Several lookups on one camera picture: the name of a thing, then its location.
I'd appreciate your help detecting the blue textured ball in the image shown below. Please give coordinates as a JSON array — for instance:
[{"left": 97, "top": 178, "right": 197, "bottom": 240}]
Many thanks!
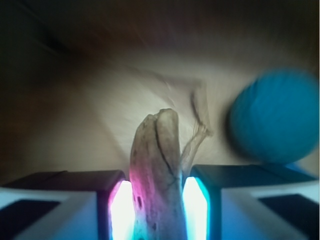
[{"left": 228, "top": 68, "right": 320, "bottom": 164}]

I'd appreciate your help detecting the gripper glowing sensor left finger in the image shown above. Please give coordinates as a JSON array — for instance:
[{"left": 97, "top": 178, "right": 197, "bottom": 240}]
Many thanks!
[{"left": 0, "top": 170, "right": 135, "bottom": 240}]

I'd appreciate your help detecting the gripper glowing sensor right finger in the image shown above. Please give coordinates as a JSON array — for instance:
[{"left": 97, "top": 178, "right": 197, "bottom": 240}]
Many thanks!
[{"left": 183, "top": 164, "right": 320, "bottom": 240}]

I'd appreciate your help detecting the brown paper bin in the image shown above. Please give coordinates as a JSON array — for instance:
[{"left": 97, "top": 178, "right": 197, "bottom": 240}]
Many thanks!
[{"left": 0, "top": 0, "right": 320, "bottom": 183}]

